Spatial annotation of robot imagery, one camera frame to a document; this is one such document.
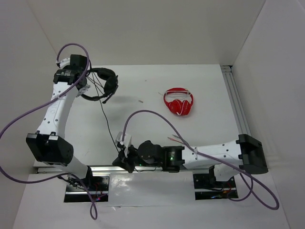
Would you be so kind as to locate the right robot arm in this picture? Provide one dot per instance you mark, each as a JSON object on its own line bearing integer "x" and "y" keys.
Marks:
{"x": 223, "y": 161}

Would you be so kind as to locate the aluminium right side rail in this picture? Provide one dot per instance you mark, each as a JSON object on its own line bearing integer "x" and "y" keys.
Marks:
{"x": 235, "y": 100}

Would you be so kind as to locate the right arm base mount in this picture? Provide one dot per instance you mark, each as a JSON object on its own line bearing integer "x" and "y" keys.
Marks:
{"x": 207, "y": 188}

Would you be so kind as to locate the aluminium front table rail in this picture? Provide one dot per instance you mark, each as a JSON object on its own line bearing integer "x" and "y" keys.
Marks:
{"x": 44, "y": 169}

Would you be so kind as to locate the red headphones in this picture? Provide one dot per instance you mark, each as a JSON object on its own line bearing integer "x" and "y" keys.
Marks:
{"x": 179, "y": 106}

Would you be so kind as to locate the black headset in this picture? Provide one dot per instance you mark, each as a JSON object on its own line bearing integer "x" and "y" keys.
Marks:
{"x": 110, "y": 87}

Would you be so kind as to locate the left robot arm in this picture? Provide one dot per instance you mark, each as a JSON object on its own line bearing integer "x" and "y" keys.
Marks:
{"x": 48, "y": 144}

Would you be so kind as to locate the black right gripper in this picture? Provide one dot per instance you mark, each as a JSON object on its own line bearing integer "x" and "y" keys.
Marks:
{"x": 125, "y": 162}

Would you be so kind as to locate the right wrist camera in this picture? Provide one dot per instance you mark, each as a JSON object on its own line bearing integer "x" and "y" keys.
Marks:
{"x": 123, "y": 140}

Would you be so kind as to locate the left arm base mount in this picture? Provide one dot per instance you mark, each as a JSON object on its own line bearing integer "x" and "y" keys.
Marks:
{"x": 99, "y": 191}

